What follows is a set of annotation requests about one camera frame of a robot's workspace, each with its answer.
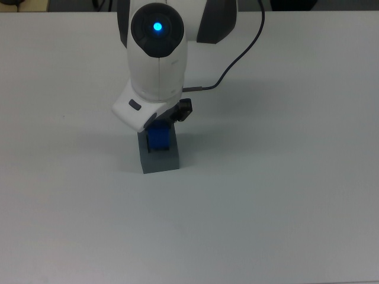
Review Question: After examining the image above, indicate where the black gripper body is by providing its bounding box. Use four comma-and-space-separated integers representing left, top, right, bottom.
159, 98, 194, 127

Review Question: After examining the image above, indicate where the blue block with knob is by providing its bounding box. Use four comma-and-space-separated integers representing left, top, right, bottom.
147, 125, 172, 152

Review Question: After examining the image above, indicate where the grey hollow cuboid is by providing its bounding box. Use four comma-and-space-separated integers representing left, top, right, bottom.
136, 124, 182, 175

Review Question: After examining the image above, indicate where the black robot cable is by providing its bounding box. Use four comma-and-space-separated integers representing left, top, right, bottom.
181, 0, 266, 91

